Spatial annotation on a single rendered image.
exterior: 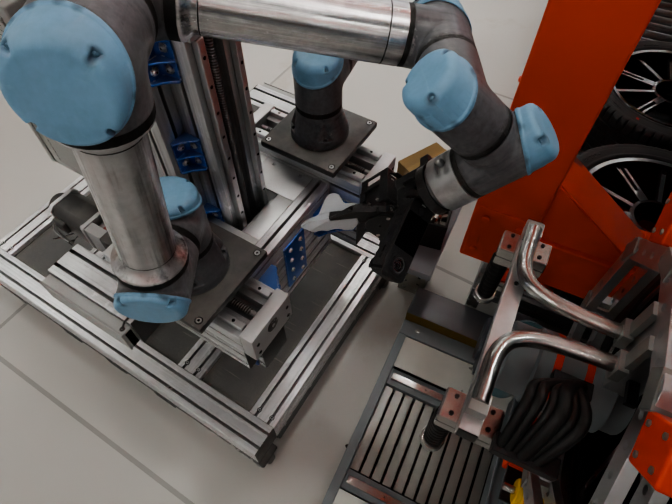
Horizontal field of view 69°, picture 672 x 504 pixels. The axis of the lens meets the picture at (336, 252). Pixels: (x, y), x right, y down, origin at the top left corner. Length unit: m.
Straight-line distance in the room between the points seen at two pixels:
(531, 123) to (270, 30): 0.31
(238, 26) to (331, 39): 0.11
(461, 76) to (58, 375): 1.79
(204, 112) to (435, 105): 0.58
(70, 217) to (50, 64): 0.86
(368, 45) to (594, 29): 0.48
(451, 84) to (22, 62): 0.39
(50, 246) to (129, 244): 1.38
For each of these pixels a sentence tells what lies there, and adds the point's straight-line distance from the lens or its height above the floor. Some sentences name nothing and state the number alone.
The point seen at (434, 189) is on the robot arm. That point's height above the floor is 1.22.
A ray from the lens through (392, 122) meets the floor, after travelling 2.64.
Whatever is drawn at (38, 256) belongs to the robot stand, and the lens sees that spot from 2.10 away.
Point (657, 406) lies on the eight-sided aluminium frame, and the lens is 0.72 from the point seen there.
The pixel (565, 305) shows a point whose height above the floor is 1.01.
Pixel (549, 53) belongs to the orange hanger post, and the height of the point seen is 1.17.
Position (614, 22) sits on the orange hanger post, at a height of 1.25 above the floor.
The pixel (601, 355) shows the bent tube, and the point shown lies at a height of 1.01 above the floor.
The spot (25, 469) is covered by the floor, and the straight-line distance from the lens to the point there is 1.99.
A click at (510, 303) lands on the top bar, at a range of 0.86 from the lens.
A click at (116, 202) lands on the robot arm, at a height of 1.23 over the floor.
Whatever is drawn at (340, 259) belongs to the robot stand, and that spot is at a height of 0.21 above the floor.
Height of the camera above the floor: 1.69
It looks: 55 degrees down
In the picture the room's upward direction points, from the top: straight up
